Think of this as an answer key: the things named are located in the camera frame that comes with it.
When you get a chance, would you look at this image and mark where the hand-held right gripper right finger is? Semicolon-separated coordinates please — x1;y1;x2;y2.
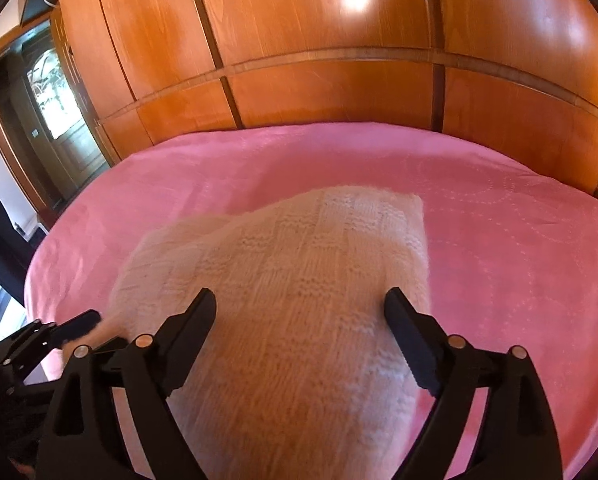
384;287;564;480

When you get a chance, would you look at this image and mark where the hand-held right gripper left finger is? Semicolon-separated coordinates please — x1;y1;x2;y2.
35;288;217;480

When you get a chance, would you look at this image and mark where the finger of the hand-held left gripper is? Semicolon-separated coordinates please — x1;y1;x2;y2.
49;309;102;347

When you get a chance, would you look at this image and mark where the white knitted sweater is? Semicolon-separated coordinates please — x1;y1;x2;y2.
61;186;432;480

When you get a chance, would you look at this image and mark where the pink bed blanket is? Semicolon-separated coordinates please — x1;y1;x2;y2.
24;121;598;480

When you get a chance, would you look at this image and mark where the wooden wardrobe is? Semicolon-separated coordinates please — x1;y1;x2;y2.
54;0;598;206

